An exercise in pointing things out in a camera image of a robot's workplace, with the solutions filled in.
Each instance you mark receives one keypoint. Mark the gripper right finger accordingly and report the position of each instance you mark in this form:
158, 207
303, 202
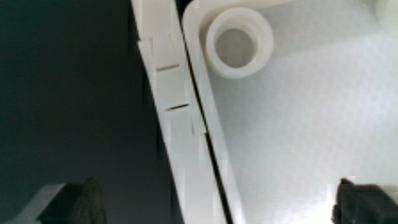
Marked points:
366, 204

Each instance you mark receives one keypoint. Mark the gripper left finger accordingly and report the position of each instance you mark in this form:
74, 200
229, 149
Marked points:
65, 204

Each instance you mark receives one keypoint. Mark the white desk top tray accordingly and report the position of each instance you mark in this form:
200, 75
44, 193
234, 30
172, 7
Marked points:
295, 68

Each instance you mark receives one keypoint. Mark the white front border bar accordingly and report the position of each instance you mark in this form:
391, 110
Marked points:
181, 124

